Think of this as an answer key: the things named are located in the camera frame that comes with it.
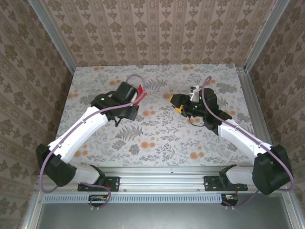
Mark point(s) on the long aluminium base rail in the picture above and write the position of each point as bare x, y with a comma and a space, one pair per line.
162, 179

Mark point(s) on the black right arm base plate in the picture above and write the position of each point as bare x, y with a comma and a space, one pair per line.
212, 183

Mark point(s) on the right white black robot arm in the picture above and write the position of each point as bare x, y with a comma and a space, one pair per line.
243, 140

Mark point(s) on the red paper sheet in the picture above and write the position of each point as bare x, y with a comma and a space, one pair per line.
141, 89

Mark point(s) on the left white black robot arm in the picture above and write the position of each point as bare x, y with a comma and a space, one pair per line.
76, 136

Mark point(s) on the grey metal panel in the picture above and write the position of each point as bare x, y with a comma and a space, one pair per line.
155, 217

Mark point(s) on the aluminium side rail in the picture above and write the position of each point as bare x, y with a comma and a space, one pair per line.
254, 107

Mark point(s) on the aluminium upright post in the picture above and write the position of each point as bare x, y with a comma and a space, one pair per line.
264, 35
54, 35

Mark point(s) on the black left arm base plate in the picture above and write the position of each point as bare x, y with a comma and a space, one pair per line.
112, 183

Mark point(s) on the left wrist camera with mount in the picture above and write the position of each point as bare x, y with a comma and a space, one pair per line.
135, 97

